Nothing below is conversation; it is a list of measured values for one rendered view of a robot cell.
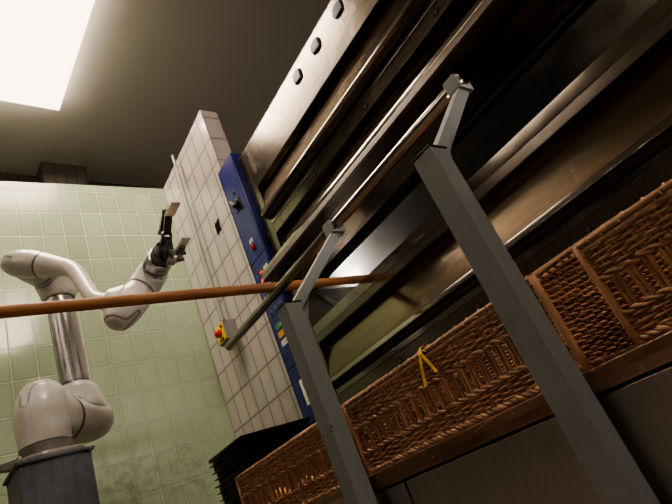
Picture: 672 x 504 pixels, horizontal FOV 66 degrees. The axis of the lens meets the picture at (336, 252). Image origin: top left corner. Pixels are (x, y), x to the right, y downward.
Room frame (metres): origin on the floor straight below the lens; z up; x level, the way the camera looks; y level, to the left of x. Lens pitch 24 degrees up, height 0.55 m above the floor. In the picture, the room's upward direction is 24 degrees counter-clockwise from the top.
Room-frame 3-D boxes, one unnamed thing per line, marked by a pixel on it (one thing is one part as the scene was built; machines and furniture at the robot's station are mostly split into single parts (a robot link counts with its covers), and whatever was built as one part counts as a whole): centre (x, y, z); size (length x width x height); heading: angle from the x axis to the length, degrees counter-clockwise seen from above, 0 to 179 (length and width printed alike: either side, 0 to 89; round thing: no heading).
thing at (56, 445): (1.58, 1.11, 1.03); 0.22 x 0.18 x 0.06; 138
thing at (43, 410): (1.60, 1.10, 1.17); 0.18 x 0.16 x 0.22; 177
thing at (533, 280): (1.11, -0.24, 0.72); 0.56 x 0.49 x 0.28; 43
